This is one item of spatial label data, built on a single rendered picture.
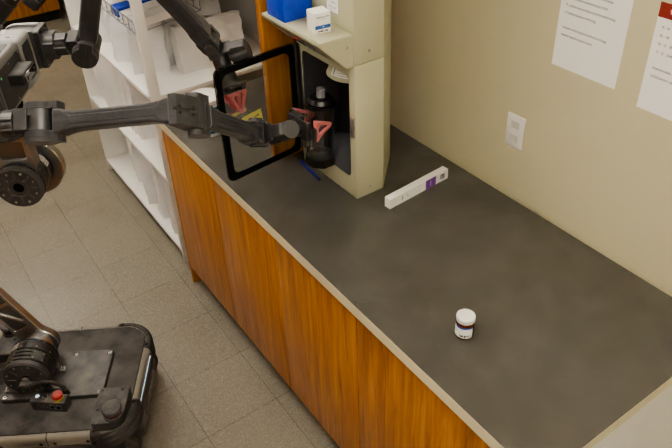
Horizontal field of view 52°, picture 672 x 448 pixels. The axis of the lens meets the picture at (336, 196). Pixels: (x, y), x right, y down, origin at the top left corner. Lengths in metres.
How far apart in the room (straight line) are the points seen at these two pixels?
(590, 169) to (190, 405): 1.78
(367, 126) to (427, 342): 0.72
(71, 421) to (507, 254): 1.62
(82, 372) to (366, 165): 1.35
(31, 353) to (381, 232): 1.35
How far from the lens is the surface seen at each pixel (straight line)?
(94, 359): 2.88
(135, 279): 3.57
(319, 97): 2.21
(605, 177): 2.09
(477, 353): 1.80
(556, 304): 1.97
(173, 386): 3.04
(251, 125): 2.05
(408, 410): 2.00
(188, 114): 1.73
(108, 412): 2.60
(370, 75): 2.10
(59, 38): 2.30
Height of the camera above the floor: 2.27
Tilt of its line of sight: 35 degrees down
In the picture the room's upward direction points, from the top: 2 degrees counter-clockwise
